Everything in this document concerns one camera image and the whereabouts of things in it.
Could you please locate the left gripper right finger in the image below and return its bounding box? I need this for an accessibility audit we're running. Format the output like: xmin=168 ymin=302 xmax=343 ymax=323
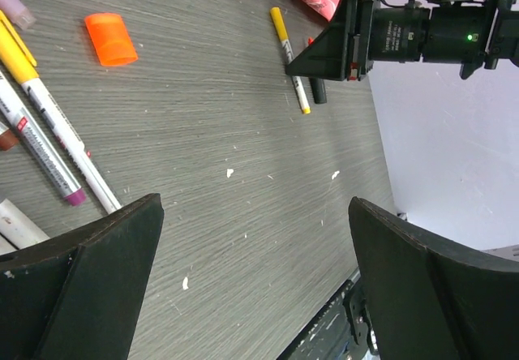
xmin=348 ymin=197 xmax=518 ymax=359

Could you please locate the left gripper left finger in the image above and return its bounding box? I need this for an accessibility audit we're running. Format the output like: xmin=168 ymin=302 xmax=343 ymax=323
xmin=1 ymin=193 xmax=165 ymax=359

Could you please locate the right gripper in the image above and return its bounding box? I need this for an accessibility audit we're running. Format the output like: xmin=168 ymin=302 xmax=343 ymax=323
xmin=285 ymin=0 xmax=380 ymax=81

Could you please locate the black highlighter body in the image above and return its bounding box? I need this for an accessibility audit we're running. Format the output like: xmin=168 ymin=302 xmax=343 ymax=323
xmin=309 ymin=77 xmax=328 ymax=105

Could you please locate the yellow capped white pen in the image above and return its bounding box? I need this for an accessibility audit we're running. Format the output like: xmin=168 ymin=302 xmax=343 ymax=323
xmin=269 ymin=6 xmax=311 ymax=114

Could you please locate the orange highlighter cap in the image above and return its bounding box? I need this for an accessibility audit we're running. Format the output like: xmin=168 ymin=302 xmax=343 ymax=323
xmin=84 ymin=13 xmax=138 ymax=66

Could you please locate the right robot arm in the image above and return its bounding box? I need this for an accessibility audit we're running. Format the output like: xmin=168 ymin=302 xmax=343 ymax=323
xmin=285 ymin=0 xmax=518 ymax=81

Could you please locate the pink pen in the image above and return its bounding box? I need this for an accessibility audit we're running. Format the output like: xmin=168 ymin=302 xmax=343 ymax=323
xmin=1 ymin=0 xmax=36 ymax=30

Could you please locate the grey capped white marker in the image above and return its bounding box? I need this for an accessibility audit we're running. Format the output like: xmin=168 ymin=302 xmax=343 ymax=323
xmin=0 ymin=198 xmax=49 ymax=255

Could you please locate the red capped marker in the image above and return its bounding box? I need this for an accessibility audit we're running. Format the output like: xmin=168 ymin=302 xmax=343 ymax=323
xmin=0 ymin=122 xmax=19 ymax=152

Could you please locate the purple capped marker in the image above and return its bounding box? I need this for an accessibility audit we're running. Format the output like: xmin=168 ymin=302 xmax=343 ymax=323
xmin=1 ymin=73 xmax=86 ymax=206

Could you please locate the yellow capped marker in pile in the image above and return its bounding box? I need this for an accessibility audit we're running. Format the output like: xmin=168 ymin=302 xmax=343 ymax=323
xmin=1 ymin=14 xmax=122 ymax=213

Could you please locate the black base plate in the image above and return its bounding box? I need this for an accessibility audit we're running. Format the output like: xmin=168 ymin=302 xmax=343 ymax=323
xmin=278 ymin=269 xmax=380 ymax=360

